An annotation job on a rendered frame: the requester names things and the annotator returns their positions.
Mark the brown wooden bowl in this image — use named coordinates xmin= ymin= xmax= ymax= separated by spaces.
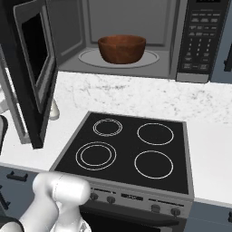
xmin=97 ymin=34 xmax=148 ymax=65

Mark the dark cooker knob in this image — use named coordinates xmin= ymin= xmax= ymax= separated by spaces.
xmin=170 ymin=207 xmax=181 ymax=218
xmin=150 ymin=203 xmax=161 ymax=214
xmin=89 ymin=192 xmax=100 ymax=202
xmin=106 ymin=195 xmax=117 ymax=205

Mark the black drawer handle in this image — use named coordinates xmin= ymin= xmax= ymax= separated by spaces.
xmin=5 ymin=170 xmax=29 ymax=183

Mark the grey microwave oven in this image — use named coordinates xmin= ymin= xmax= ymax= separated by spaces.
xmin=44 ymin=0 xmax=232 ymax=84

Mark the white tap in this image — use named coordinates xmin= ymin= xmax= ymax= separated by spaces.
xmin=49 ymin=98 xmax=61 ymax=121

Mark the blue-grey base cupboard door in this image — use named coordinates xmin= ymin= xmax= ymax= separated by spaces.
xmin=184 ymin=200 xmax=232 ymax=232

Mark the black microwave door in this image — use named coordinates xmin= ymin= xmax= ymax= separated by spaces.
xmin=0 ymin=0 xmax=60 ymax=150

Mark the blue-grey wall cupboard door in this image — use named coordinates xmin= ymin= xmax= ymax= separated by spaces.
xmin=209 ymin=0 xmax=232 ymax=84

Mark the blue-grey drawer front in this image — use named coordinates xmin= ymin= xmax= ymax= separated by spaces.
xmin=0 ymin=165 xmax=42 ymax=221

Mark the dark sink basin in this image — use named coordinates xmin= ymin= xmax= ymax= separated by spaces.
xmin=0 ymin=114 xmax=9 ymax=156

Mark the black hob cooker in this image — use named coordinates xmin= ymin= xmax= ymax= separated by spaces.
xmin=49 ymin=111 xmax=196 ymax=232

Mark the black oven door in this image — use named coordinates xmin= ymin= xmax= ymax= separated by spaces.
xmin=79 ymin=211 xmax=182 ymax=232

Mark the grey microwave turntable plate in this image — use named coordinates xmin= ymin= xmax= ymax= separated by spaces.
xmin=77 ymin=47 xmax=160 ymax=70

